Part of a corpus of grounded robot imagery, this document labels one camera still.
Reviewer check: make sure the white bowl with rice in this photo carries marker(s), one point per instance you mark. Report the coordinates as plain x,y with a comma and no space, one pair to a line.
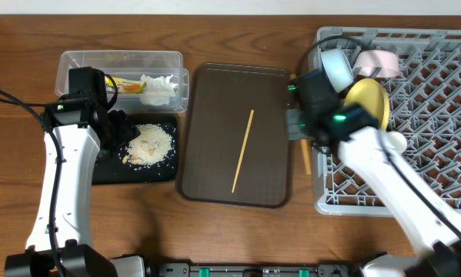
368,62

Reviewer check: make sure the crumpled white tissue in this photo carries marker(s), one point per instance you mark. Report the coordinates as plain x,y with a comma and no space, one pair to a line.
158,91

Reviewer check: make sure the wooden chopstick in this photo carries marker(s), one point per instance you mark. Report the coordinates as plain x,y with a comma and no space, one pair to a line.
305,155
243,149

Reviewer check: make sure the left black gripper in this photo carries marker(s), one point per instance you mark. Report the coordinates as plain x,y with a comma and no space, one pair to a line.
119,125

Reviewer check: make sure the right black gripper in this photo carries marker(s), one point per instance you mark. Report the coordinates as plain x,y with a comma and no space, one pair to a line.
292,132

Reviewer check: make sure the clear plastic waste bin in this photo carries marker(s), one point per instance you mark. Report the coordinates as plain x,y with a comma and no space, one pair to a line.
131,65

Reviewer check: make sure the green orange snack wrapper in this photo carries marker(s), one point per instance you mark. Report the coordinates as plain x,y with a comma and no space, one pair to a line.
123,86

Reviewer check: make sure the black food waste tray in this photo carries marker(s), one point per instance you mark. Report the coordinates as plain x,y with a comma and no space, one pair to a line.
114,171

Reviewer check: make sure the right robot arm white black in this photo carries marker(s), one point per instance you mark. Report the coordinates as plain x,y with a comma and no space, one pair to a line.
430,224

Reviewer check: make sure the light blue bowl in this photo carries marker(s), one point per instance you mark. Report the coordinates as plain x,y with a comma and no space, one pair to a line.
337,69

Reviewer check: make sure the yellow plate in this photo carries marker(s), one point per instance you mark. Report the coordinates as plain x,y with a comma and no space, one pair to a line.
373,98

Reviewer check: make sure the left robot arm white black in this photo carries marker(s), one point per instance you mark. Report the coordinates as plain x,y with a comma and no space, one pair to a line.
78,133

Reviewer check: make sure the grey dishwasher rack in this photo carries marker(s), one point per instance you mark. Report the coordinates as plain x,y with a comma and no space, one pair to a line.
425,104

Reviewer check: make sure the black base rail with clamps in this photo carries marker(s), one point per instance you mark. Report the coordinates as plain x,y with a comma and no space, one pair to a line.
179,269

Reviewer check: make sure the dark brown serving tray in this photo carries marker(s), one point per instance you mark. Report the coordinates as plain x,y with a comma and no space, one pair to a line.
223,96

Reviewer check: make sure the spilled rice pile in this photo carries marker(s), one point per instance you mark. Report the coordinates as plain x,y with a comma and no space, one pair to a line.
151,147

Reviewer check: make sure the pale green cup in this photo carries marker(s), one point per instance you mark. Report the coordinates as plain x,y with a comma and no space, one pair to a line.
396,142

